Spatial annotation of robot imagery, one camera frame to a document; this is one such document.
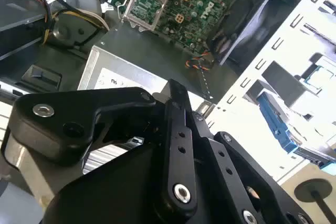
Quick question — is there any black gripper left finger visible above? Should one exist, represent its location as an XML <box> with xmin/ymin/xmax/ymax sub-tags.
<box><xmin>1</xmin><ymin>79</ymin><xmax>198</xmax><ymax>218</ymax></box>

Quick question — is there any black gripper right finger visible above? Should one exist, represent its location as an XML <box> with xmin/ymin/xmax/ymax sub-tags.
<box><xmin>191</xmin><ymin>112</ymin><xmax>314</xmax><ymax>224</ymax></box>

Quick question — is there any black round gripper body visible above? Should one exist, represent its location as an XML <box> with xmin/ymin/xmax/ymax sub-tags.
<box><xmin>41</xmin><ymin>144</ymin><xmax>237</xmax><ymax>224</ymax></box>

